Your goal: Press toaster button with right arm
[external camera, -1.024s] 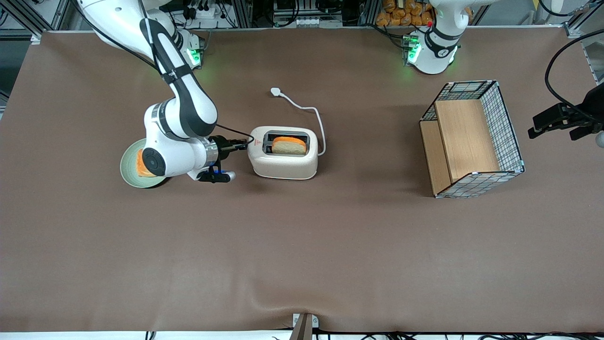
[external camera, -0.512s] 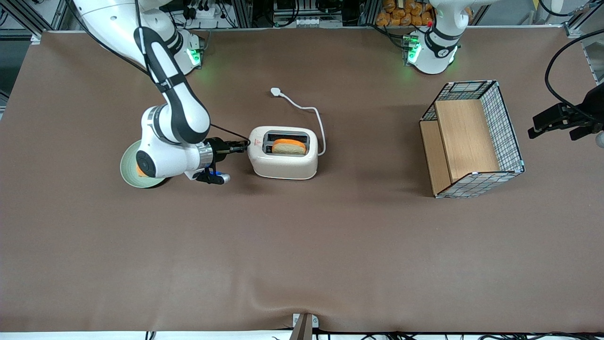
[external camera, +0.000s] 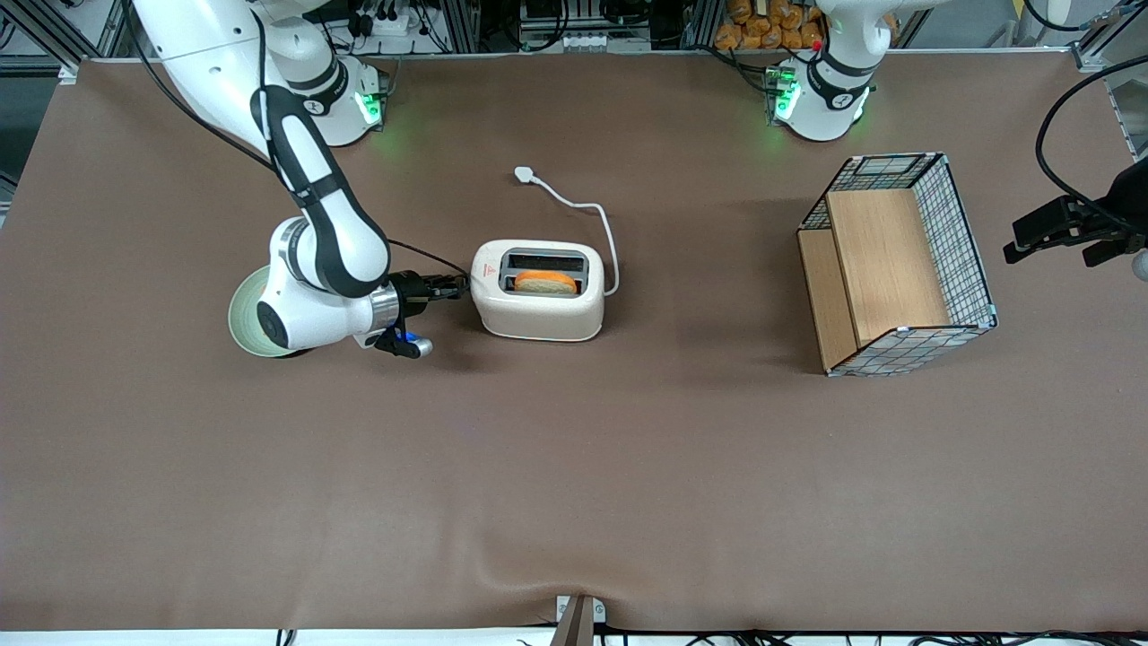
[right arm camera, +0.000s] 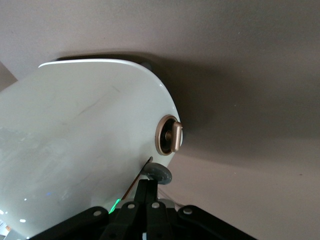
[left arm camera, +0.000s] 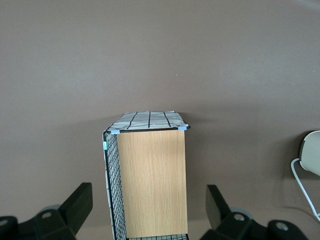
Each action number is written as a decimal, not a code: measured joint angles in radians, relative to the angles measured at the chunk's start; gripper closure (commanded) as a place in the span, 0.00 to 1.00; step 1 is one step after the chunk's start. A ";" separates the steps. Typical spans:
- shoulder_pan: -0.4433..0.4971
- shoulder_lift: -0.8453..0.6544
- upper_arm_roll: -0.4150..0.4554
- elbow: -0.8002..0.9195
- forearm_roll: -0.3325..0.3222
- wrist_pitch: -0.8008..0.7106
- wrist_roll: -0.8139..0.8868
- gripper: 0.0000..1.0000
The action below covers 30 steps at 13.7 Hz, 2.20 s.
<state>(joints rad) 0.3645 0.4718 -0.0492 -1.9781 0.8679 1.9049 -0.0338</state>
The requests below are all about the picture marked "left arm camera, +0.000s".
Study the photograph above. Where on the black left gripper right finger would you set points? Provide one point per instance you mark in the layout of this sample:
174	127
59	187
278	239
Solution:
232	226

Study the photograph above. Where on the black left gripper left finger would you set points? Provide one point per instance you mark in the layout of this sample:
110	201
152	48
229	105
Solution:
62	222

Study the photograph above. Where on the white two-slot toaster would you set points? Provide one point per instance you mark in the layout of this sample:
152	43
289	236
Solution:
312	152

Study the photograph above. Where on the brown table cover mat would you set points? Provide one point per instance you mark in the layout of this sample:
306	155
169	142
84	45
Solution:
160	55

